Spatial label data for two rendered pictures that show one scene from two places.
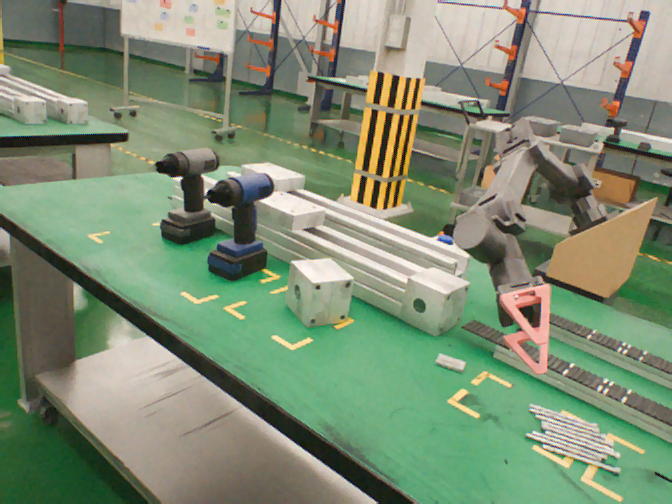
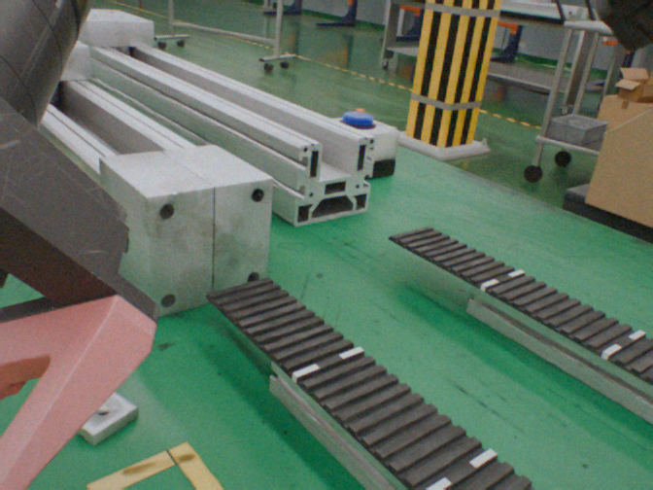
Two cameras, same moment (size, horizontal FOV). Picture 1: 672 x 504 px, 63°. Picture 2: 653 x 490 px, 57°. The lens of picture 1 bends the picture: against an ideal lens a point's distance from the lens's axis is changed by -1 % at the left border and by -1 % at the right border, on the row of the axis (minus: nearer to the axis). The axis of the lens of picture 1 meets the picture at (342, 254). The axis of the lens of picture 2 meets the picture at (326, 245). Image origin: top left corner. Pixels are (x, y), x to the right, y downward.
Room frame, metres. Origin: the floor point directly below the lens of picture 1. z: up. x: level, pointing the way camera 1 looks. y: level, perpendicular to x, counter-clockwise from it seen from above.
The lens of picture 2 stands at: (0.64, -0.40, 1.03)
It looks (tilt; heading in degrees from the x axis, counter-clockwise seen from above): 25 degrees down; 12
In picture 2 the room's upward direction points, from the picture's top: 6 degrees clockwise
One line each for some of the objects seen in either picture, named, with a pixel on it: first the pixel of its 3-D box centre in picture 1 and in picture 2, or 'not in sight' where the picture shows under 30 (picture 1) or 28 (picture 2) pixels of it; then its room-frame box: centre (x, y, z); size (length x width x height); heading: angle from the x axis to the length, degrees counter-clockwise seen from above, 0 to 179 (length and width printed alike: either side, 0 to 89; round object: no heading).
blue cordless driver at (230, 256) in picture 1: (232, 227); not in sight; (1.11, 0.24, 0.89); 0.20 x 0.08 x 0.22; 152
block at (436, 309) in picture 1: (437, 299); (199, 222); (1.05, -0.21, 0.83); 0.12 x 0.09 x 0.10; 143
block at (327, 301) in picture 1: (324, 291); not in sight; (1.00, 0.02, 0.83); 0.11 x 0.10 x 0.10; 122
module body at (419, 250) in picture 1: (332, 222); (167, 95); (1.46, 0.04, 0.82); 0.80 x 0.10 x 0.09; 53
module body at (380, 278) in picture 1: (283, 234); (30, 102); (1.31, 0.15, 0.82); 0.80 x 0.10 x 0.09; 53
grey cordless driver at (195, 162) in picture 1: (181, 196); not in sight; (1.27, 0.40, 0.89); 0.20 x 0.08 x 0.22; 152
